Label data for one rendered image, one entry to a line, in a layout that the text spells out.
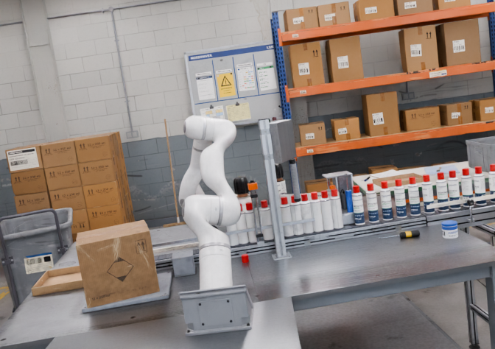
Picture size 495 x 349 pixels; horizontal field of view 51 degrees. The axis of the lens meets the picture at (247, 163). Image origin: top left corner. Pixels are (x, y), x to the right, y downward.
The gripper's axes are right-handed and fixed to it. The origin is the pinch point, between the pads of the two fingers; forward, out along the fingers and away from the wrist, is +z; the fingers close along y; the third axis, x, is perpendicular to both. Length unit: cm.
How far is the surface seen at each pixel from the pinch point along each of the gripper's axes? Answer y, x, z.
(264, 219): -2.7, -24.6, 3.3
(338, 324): 30, -33, 89
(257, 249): -5.5, -14.2, 14.4
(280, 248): -15.7, -24.3, 16.3
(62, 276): 10, 81, -18
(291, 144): -8, -53, -24
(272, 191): -15.8, -34.0, -9.9
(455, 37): 337, -323, 12
